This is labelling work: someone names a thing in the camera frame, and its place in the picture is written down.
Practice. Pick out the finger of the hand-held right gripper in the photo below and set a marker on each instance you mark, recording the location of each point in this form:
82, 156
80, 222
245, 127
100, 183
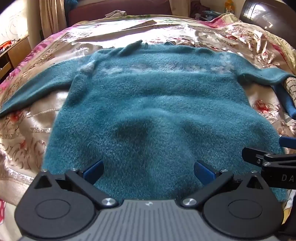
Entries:
288, 141
252, 155

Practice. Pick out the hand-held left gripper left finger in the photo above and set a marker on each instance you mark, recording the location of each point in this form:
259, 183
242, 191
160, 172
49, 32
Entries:
92, 172

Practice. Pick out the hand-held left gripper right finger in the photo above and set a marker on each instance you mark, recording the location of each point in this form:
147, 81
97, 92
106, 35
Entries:
204, 172

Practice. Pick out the teal knitted sweater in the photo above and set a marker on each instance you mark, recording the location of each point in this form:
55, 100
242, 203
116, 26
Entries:
148, 104

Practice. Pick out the blue folded cloth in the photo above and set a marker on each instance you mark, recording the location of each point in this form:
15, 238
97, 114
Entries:
283, 99

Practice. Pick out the beige patterned cloth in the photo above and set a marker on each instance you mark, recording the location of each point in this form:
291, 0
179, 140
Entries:
291, 89

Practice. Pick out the floral satin bedspread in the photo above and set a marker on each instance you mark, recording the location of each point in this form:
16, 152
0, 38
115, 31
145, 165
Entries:
30, 129

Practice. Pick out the dark wooden headboard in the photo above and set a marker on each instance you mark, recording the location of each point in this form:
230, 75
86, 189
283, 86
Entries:
270, 16

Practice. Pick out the wooden side cabinet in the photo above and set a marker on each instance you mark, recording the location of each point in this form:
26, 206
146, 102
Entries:
16, 55

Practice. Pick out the light blue bedding pile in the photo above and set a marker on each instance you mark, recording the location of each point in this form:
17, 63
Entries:
209, 16

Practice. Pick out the yellow bag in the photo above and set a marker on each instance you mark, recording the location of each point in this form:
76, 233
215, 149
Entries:
229, 5

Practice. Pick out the orange item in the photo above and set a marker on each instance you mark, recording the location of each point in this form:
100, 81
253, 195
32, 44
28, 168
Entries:
5, 44

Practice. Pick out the dark clothing pile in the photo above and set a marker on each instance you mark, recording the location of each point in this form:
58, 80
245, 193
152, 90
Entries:
198, 7

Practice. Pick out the white crumpled cloth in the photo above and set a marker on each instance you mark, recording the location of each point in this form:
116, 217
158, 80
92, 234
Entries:
114, 14

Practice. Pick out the beige curtain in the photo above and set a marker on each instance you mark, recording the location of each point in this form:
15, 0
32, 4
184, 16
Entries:
52, 14
179, 7

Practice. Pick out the dark red sofa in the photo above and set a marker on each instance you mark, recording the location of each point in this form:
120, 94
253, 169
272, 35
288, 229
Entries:
120, 8

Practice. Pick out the blue plastic bag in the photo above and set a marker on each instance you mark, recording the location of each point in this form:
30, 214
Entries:
70, 1

